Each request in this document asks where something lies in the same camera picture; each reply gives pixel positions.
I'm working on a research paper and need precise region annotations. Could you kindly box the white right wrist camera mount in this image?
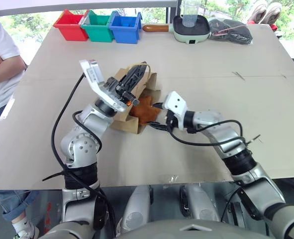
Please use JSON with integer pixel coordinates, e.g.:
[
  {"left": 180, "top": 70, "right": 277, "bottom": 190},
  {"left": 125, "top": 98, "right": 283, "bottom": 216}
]
[{"left": 162, "top": 91, "right": 189, "bottom": 118}]

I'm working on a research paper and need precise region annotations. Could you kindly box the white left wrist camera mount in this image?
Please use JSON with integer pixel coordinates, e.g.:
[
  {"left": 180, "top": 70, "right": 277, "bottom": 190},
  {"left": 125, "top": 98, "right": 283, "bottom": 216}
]
[{"left": 79, "top": 59, "right": 129, "bottom": 113}]

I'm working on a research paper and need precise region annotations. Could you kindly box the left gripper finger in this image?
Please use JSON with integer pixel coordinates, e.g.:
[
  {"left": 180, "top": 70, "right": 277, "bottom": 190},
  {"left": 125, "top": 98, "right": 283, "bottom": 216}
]
[
  {"left": 122, "top": 63, "right": 145, "bottom": 87},
  {"left": 126, "top": 65, "right": 148, "bottom": 95}
]

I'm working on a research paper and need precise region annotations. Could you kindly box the red plastic bin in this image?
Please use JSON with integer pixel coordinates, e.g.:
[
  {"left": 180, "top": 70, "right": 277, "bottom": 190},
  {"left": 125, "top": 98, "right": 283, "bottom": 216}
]
[{"left": 53, "top": 9, "right": 90, "bottom": 42}]

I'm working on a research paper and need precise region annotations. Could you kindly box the grey robot torso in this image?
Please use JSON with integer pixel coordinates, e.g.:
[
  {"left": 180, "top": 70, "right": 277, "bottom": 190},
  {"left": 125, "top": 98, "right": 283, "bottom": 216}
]
[{"left": 115, "top": 218, "right": 271, "bottom": 239}]

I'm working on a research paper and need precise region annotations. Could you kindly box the black cloth bag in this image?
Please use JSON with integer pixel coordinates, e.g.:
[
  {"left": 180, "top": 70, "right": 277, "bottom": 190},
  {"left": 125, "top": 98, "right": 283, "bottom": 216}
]
[{"left": 207, "top": 17, "right": 254, "bottom": 46}]

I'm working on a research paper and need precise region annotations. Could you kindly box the black cable tie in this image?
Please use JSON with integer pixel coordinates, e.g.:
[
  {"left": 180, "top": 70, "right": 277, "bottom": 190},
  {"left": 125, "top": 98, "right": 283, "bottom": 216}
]
[
  {"left": 245, "top": 134, "right": 262, "bottom": 145},
  {"left": 42, "top": 171, "right": 66, "bottom": 182}
]

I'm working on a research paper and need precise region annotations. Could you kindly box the person in white shirt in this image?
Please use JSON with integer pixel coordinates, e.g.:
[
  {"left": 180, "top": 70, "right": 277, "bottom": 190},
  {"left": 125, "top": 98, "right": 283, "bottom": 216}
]
[{"left": 0, "top": 8, "right": 41, "bottom": 239}]

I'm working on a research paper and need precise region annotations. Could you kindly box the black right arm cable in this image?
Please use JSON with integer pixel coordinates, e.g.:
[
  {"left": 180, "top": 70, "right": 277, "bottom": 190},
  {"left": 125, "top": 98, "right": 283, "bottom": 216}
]
[{"left": 167, "top": 119, "right": 246, "bottom": 146}]

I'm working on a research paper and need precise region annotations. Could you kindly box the grey pink sneaker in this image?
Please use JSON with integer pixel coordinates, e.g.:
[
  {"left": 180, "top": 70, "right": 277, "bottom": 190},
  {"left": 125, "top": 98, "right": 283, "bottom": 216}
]
[
  {"left": 247, "top": 0, "right": 269, "bottom": 25},
  {"left": 259, "top": 2, "right": 285, "bottom": 26}
]

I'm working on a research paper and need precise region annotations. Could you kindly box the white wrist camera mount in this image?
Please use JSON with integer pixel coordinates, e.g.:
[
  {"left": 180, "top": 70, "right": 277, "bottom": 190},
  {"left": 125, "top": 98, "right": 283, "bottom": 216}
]
[
  {"left": 162, "top": 91, "right": 189, "bottom": 118},
  {"left": 79, "top": 59, "right": 129, "bottom": 113}
]

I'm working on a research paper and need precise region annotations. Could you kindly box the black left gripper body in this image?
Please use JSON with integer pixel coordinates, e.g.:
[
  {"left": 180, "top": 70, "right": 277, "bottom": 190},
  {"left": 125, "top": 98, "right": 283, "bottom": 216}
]
[{"left": 103, "top": 77, "right": 140, "bottom": 107}]

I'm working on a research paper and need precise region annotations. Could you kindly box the blue plastic bin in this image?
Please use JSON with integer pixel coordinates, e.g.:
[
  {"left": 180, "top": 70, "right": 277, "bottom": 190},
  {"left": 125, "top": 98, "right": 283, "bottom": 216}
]
[{"left": 108, "top": 10, "right": 143, "bottom": 44}]

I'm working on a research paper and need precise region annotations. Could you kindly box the green plastic bin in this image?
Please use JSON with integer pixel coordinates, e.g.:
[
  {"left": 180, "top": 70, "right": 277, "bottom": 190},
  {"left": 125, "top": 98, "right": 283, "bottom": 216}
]
[{"left": 80, "top": 9, "right": 115, "bottom": 43}]

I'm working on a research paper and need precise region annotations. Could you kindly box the mint electric pan wooden handle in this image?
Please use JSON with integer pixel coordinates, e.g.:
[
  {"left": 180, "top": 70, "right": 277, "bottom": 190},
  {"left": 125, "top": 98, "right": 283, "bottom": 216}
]
[{"left": 142, "top": 14, "right": 211, "bottom": 46}]

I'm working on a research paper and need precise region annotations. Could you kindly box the brown paper bag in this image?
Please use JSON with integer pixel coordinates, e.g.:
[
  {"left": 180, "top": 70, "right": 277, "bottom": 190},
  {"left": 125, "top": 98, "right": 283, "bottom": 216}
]
[{"left": 108, "top": 60, "right": 163, "bottom": 135}]

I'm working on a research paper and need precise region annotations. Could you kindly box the clear plastic cup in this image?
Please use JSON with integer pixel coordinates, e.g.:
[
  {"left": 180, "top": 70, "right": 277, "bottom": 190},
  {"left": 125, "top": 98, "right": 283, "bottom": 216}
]
[{"left": 180, "top": 0, "right": 200, "bottom": 28}]

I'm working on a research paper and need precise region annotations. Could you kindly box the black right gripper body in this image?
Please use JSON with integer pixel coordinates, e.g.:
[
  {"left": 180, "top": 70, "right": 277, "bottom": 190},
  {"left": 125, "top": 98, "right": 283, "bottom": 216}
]
[{"left": 163, "top": 111, "right": 183, "bottom": 131}]

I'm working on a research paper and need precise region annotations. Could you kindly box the orange star plush toy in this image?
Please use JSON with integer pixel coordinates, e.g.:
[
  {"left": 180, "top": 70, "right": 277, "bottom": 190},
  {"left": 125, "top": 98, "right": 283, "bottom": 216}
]
[{"left": 129, "top": 95, "right": 162, "bottom": 125}]

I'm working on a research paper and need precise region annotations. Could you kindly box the silver robot left leg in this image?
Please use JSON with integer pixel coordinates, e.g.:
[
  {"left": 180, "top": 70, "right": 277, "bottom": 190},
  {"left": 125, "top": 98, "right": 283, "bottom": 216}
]
[{"left": 117, "top": 185, "right": 154, "bottom": 235}]

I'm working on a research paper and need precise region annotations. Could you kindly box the silver robot right leg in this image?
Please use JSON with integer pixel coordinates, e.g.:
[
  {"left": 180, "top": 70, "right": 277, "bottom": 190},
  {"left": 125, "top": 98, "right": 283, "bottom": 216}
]
[{"left": 179, "top": 183, "right": 222, "bottom": 223}]

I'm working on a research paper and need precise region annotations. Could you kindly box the silver robot leg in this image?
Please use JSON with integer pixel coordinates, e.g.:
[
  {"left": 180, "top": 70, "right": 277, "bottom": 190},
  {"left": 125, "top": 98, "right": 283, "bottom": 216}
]
[
  {"left": 117, "top": 185, "right": 154, "bottom": 235},
  {"left": 179, "top": 183, "right": 222, "bottom": 223}
]

